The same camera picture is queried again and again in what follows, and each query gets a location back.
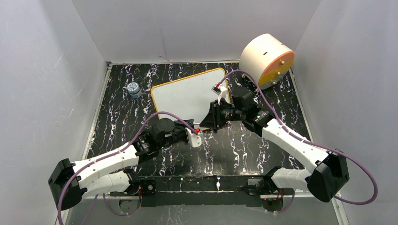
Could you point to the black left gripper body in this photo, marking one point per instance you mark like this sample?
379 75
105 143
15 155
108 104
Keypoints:
179 133

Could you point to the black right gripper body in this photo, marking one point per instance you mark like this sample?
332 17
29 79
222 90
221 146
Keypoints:
228 113

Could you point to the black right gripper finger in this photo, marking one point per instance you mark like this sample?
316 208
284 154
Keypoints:
213 119
215 104

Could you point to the yellow framed whiteboard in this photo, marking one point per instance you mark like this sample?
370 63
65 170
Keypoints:
189 97

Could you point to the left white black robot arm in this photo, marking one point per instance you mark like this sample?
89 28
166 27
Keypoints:
70 182

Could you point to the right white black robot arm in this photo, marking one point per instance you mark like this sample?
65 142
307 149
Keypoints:
324 172

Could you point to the blue white round jar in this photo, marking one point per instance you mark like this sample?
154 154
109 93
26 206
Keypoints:
134 90

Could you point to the cream round drawer box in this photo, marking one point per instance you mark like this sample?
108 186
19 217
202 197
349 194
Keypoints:
266 59

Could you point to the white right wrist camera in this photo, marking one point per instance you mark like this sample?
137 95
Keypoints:
221 92

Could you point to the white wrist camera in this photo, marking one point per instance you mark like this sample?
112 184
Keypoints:
195 140
221 92

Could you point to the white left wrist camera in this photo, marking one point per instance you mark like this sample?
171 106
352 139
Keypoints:
195 140

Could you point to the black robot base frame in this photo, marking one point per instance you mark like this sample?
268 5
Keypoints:
199 188

